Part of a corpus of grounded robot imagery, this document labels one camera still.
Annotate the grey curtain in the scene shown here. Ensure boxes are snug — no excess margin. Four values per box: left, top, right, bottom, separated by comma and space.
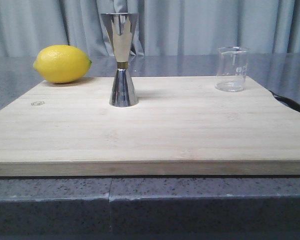
0, 0, 300, 57

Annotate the yellow lemon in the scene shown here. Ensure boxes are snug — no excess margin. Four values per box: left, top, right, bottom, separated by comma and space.
33, 44, 92, 84

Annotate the wooden cutting board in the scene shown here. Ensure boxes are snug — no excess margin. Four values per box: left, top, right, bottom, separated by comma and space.
0, 76, 300, 177

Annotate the steel double jigger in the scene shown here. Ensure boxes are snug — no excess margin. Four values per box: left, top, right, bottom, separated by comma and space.
101, 13, 138, 108

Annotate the black cutting board handle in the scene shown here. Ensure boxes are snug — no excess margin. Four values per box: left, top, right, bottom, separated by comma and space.
270, 91, 300, 112

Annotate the clear glass beaker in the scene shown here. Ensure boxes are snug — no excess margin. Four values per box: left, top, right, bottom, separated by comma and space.
215, 46, 250, 92

